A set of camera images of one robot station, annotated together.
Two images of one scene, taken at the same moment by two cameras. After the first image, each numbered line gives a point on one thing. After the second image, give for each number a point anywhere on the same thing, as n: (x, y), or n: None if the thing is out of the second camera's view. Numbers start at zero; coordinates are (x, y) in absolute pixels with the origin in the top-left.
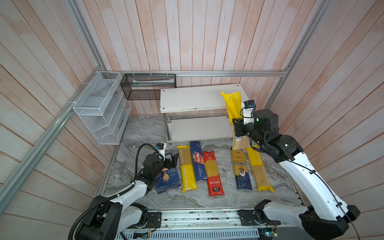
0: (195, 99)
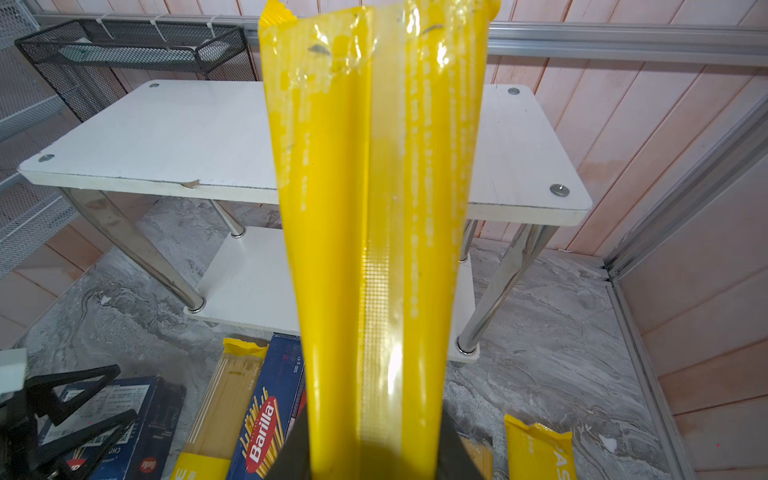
0: (189, 140)
